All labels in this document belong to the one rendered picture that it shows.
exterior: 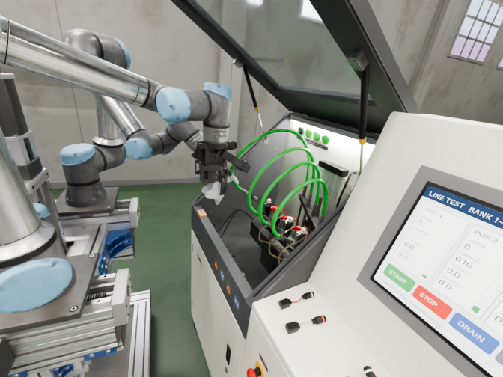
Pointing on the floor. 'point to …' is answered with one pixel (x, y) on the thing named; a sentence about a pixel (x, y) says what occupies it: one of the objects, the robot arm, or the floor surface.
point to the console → (386, 330)
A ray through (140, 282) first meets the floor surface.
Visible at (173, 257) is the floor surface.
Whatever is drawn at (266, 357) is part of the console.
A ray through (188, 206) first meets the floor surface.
